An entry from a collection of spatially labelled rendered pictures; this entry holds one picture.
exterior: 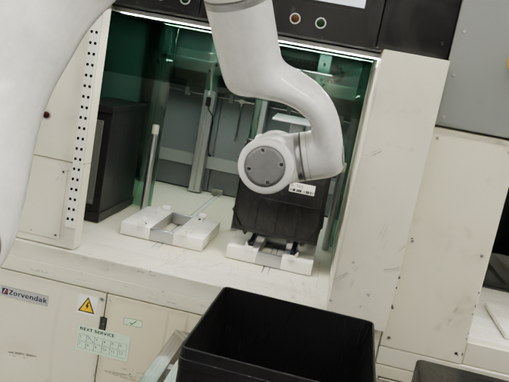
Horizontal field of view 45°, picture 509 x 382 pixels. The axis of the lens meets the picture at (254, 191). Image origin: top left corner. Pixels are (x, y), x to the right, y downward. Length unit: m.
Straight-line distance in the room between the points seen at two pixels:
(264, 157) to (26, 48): 0.40
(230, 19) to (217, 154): 1.38
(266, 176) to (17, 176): 0.40
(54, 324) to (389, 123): 0.85
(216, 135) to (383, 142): 1.09
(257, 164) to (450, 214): 0.49
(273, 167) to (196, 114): 1.31
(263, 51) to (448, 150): 0.52
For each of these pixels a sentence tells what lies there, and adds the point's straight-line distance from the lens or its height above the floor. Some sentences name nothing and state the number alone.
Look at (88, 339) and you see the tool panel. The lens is 1.45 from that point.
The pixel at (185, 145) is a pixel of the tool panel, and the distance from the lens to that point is 2.20.
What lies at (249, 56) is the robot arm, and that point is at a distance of 0.84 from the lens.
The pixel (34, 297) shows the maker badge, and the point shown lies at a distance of 1.47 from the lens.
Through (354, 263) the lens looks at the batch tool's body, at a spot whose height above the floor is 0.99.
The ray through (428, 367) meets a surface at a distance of 1.19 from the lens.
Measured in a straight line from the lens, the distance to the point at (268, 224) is 1.48.
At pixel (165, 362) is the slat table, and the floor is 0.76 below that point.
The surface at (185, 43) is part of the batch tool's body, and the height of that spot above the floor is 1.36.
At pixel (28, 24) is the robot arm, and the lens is 0.64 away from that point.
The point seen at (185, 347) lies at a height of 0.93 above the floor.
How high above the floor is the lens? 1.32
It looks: 11 degrees down
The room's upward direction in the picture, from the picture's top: 11 degrees clockwise
